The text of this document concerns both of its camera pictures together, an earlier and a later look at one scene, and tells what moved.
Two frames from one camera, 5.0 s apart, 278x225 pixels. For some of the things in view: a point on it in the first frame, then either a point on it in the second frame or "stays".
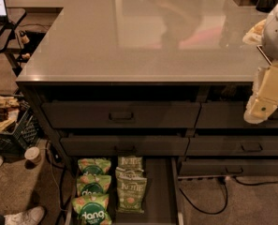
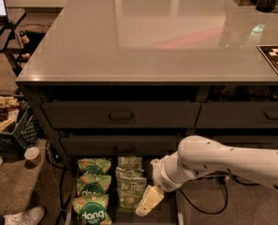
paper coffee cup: x=33 y=154 stays
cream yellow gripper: x=277 y=32 → x=161 y=176
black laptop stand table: x=0 y=47 stays
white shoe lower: x=31 y=217 stays
